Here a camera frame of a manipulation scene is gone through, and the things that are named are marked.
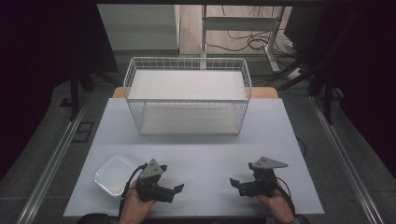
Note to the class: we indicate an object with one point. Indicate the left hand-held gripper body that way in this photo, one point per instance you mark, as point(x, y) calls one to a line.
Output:
point(149, 186)

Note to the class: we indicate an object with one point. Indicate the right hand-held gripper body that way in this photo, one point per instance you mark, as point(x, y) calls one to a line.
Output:
point(263, 183)

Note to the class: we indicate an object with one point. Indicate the person's left hand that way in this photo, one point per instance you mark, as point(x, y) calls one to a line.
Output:
point(134, 208)

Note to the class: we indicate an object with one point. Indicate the person's right hand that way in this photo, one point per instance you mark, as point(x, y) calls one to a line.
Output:
point(280, 207)

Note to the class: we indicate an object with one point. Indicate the clear plastic container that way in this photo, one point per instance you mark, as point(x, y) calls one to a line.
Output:
point(113, 175)

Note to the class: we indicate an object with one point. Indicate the person's checked sleeve cuff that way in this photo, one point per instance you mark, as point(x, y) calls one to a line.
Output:
point(299, 220)

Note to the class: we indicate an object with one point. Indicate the person's dark sleeve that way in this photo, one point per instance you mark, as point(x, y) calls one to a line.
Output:
point(96, 218)

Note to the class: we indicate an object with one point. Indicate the white power strip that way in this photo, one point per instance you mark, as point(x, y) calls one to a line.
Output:
point(294, 73)

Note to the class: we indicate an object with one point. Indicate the black metal stand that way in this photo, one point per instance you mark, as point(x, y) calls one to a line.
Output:
point(74, 96)
point(327, 96)

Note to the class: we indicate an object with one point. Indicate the white cabinet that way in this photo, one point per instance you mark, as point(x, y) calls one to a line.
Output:
point(140, 28)

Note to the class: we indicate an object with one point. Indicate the black floor socket frame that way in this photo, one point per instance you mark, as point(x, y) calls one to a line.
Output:
point(83, 132)

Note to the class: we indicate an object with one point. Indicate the aluminium floor rail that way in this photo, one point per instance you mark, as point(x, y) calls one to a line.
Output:
point(345, 158)
point(53, 158)

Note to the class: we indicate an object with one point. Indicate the white metal desk frame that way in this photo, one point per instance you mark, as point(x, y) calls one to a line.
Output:
point(239, 23)

